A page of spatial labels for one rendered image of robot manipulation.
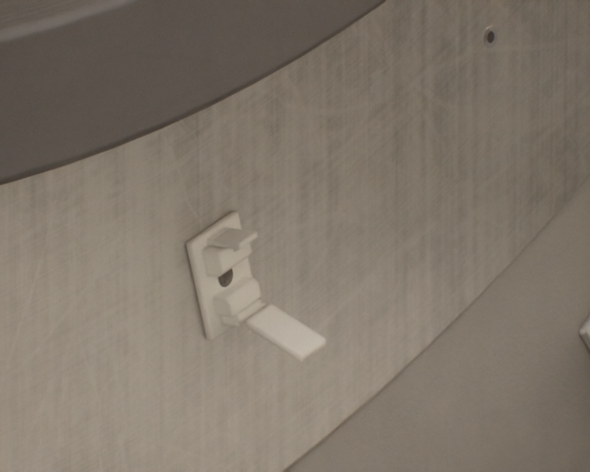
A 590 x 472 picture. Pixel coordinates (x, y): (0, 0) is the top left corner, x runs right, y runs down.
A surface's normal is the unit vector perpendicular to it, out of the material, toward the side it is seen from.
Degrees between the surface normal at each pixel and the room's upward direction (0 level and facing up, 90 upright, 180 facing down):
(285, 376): 90
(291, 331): 31
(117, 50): 90
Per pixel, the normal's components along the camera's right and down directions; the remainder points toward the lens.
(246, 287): 0.41, -0.56
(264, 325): 0.17, -0.76
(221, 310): -0.61, 0.42
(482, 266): 0.77, 0.11
